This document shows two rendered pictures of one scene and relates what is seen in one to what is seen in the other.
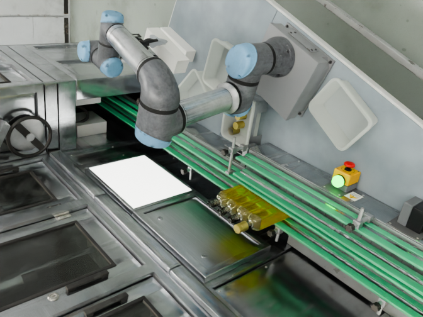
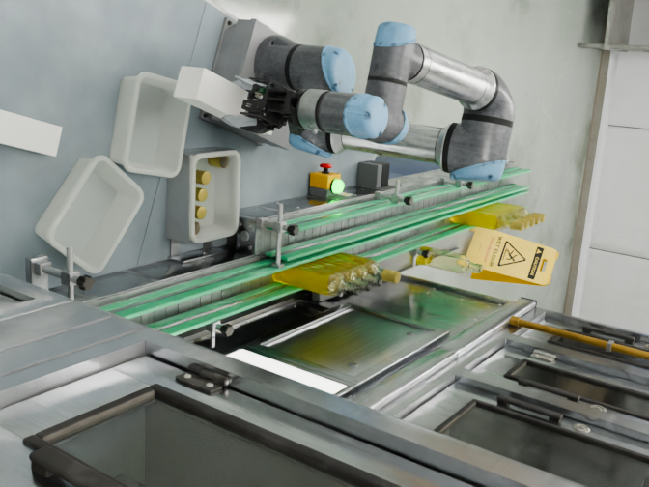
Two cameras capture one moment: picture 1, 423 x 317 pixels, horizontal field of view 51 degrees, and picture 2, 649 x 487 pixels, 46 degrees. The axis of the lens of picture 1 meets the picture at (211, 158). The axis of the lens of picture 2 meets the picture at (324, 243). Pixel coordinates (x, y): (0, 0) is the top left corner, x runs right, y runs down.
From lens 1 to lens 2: 2.66 m
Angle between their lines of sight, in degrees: 94
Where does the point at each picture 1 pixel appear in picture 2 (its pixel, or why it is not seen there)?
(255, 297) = (435, 321)
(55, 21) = not seen: outside the picture
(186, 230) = (365, 347)
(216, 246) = (381, 329)
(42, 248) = not seen: hidden behind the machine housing
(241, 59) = (350, 67)
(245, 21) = (155, 30)
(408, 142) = not seen: hidden behind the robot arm
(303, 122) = (262, 152)
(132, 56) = (475, 74)
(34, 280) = (574, 451)
